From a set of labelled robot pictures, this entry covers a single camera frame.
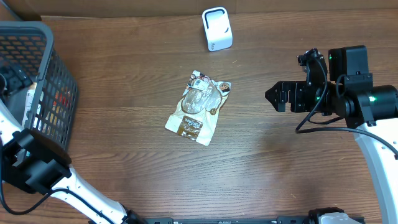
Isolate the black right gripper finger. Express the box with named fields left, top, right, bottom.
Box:
left=265, top=91, right=288, bottom=112
left=265, top=81, right=288, bottom=95

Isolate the beige Pantree snack pouch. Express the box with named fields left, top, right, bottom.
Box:
left=165, top=70, right=232, bottom=146

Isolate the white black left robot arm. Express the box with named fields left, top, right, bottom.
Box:
left=1, top=85, right=145, bottom=223

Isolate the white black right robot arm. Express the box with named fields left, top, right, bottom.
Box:
left=265, top=45, right=397, bottom=223

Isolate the white black barcode scanner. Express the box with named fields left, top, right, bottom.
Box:
left=201, top=7, right=233, bottom=52

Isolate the grey plastic shopping basket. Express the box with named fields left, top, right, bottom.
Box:
left=1, top=21, right=79, bottom=150

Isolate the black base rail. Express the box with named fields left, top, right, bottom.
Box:
left=146, top=207, right=366, bottom=224

